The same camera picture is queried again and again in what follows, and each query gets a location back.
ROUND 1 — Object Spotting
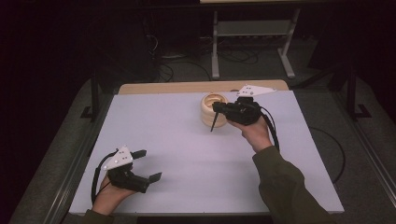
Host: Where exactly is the white metal stand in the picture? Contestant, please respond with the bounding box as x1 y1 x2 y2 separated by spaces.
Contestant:
210 8 302 80

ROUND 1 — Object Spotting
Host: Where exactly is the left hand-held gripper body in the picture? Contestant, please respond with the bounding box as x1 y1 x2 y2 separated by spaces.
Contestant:
102 146 151 194

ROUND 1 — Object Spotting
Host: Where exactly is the cream ringed pen holder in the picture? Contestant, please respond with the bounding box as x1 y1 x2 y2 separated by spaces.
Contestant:
200 92 230 129

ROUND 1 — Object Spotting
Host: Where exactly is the person's right hand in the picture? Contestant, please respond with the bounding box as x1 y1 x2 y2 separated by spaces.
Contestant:
228 116 274 154

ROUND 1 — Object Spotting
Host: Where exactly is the person's left hand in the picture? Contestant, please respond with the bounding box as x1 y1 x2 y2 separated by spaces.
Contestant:
92 174 137 217

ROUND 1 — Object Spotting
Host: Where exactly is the tangle of floor cables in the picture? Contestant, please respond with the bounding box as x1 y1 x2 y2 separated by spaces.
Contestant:
157 46 213 83

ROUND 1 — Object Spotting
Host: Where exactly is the white table board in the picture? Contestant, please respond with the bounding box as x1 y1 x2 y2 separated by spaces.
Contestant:
68 90 346 216

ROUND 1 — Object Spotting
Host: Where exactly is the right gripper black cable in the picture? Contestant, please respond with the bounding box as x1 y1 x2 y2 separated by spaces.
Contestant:
260 105 281 152

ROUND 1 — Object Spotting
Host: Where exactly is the black cable on floor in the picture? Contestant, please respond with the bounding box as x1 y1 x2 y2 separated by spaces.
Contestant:
307 125 347 185

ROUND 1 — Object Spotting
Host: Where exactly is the black metal stand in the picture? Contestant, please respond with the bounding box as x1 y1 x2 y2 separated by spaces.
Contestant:
346 63 373 121
79 69 101 123

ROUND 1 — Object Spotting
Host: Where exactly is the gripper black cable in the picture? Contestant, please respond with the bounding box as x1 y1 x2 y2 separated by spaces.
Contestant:
260 105 281 152
91 150 119 205

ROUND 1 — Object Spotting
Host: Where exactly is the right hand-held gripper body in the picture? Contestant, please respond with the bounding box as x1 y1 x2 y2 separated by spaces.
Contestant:
222 84 277 127

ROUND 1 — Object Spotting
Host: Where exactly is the aluminium rail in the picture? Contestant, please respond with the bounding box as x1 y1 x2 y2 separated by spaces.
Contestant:
46 92 115 224
331 91 396 200

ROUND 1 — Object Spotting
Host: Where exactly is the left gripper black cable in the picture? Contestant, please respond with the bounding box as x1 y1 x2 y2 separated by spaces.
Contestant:
91 150 119 205

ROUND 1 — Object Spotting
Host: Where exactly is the dark pencil with orange end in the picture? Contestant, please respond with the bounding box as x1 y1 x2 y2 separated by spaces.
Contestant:
209 111 220 133

